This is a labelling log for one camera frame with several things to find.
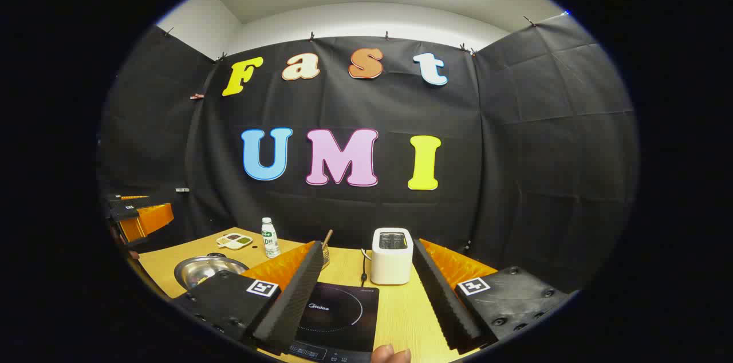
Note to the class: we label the black induction cooktop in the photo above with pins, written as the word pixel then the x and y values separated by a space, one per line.
pixel 338 317

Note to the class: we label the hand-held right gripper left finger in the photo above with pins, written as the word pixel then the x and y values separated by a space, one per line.
pixel 289 306

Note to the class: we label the white toaster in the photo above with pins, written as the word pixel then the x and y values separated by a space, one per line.
pixel 391 263

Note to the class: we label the wooden stick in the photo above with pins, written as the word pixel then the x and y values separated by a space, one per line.
pixel 327 238

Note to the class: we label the black backdrop cloth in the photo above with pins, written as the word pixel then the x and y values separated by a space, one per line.
pixel 366 105

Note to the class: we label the white drink bottle green label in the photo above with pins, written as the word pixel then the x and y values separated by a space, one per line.
pixel 270 243

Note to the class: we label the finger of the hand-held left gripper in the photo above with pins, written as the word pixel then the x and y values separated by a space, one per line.
pixel 123 198
pixel 149 220

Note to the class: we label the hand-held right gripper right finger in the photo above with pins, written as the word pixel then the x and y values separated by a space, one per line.
pixel 444 300

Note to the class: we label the white divided tray of grains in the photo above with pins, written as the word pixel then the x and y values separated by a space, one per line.
pixel 235 241

